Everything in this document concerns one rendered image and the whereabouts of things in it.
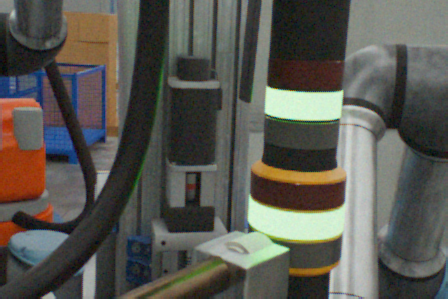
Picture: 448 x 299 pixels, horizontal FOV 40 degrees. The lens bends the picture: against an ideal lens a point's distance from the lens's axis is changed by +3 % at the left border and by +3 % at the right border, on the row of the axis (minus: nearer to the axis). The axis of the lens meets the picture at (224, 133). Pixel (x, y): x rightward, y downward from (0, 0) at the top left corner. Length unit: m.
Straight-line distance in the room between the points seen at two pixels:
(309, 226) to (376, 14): 2.07
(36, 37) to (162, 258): 0.45
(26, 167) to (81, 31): 4.29
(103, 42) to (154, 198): 7.10
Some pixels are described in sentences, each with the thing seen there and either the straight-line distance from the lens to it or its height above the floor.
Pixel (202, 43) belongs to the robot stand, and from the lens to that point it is 1.16.
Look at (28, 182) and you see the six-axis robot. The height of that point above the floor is 0.51.
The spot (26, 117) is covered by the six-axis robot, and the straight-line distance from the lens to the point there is 4.13.
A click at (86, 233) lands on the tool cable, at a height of 1.58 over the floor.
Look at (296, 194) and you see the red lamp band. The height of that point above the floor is 1.57.
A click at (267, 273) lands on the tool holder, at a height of 1.55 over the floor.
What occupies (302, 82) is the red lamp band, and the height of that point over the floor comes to 1.62.
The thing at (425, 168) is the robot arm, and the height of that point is 1.44.
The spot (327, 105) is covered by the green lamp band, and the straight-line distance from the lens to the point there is 0.26.
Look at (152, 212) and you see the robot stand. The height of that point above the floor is 1.26.
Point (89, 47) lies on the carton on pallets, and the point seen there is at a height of 1.15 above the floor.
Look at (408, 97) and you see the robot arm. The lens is 0.82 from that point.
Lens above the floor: 1.65
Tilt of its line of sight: 11 degrees down
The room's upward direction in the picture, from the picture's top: 3 degrees clockwise
